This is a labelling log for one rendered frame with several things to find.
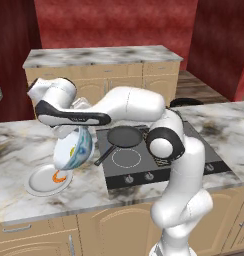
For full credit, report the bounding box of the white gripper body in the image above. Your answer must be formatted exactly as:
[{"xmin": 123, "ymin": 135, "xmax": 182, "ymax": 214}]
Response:
[{"xmin": 53, "ymin": 123, "xmax": 82, "ymax": 140}]

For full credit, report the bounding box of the orange shrimp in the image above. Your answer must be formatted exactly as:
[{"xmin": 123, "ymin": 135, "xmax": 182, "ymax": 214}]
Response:
[{"xmin": 52, "ymin": 169, "xmax": 68, "ymax": 184}]

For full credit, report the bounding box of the white plate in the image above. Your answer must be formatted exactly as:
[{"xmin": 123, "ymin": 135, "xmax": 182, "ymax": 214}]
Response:
[{"xmin": 24, "ymin": 163, "xmax": 74, "ymax": 198}]

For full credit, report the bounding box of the blue and white bowl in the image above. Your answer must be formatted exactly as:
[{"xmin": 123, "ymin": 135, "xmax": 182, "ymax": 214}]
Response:
[{"xmin": 53, "ymin": 127, "xmax": 95, "ymax": 171}]

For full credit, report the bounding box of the black frying pan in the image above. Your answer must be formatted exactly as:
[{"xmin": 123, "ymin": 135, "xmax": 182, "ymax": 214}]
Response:
[{"xmin": 93, "ymin": 125, "xmax": 144, "ymax": 167}]

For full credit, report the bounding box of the beige cupboard run marble top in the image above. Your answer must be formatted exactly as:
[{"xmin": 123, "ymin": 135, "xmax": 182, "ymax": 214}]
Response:
[{"xmin": 22, "ymin": 45, "xmax": 184, "ymax": 116}]

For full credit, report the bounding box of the black hob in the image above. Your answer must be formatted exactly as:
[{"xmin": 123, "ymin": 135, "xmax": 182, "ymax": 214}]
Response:
[{"xmin": 94, "ymin": 120, "xmax": 232, "ymax": 192}]

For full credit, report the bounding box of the beige drawer front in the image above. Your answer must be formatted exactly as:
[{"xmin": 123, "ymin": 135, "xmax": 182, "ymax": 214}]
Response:
[{"xmin": 0, "ymin": 214, "xmax": 79, "ymax": 238}]

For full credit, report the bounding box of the dark red tall cupboard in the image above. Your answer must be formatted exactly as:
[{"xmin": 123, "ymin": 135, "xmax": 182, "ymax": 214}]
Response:
[
  {"xmin": 186, "ymin": 0, "xmax": 244, "ymax": 102},
  {"xmin": 0, "ymin": 0, "xmax": 43, "ymax": 124}
]

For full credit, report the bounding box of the beige cupboard door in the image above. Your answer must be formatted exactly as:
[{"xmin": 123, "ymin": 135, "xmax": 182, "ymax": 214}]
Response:
[
  {"xmin": 0, "ymin": 229, "xmax": 84, "ymax": 256},
  {"xmin": 193, "ymin": 186, "xmax": 244, "ymax": 256},
  {"xmin": 76, "ymin": 201, "xmax": 163, "ymax": 256},
  {"xmin": 222, "ymin": 197, "xmax": 244, "ymax": 253}
]

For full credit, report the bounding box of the grey drawer handle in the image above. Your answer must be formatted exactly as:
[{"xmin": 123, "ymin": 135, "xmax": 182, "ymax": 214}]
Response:
[{"xmin": 2, "ymin": 224, "xmax": 33, "ymax": 234}]

